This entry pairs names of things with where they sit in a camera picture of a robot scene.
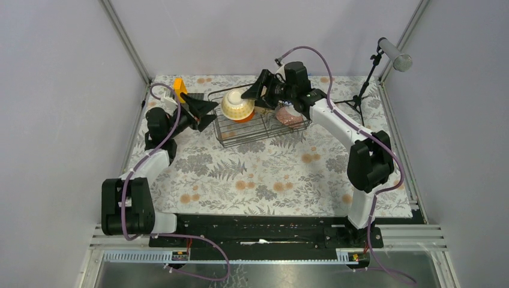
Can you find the dark grey building plate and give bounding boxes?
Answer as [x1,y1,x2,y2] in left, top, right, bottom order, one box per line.
[186,93,204,106]

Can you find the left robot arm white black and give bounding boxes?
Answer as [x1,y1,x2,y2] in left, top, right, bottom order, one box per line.
[101,93,218,247]

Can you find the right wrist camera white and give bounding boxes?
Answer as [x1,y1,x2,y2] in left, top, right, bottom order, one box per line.
[275,64,286,82]

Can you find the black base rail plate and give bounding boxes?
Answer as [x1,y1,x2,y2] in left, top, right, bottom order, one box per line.
[149,214,385,263]

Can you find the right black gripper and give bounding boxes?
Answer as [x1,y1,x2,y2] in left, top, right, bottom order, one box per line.
[241,69,296,111]

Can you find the yellow sun pattern bowl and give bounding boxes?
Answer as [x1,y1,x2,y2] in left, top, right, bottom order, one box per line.
[221,89,255,121]

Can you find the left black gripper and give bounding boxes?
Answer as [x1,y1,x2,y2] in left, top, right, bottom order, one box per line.
[166,92,219,139]

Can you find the pink speckled bowl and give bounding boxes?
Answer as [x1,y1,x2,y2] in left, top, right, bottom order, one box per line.
[276,106,304,128]

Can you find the orange yellow block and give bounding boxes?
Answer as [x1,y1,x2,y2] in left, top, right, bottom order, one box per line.
[173,78,188,104]

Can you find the beige bowl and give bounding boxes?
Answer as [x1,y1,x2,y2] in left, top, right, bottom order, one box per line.
[254,106,270,115]

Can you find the black microphone tripod stand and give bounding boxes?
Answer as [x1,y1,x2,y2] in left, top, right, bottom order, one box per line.
[334,47,384,125]

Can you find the silver microphone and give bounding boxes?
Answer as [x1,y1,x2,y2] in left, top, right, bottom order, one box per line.
[378,37,413,72]

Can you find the floral patterned table mat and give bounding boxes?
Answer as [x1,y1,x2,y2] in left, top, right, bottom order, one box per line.
[151,75,412,218]

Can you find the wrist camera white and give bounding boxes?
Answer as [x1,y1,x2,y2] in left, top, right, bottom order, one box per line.
[161,91,178,115]
[275,64,286,82]

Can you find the black wire dish rack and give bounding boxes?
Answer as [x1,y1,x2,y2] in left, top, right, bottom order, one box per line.
[210,105,312,148]

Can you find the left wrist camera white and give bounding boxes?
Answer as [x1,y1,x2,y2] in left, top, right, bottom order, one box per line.
[161,91,178,115]

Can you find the orange bowl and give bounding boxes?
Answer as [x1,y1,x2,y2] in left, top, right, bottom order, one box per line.
[235,111,256,123]

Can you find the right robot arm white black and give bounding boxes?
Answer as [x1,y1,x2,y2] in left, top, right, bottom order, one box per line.
[241,61,394,247]

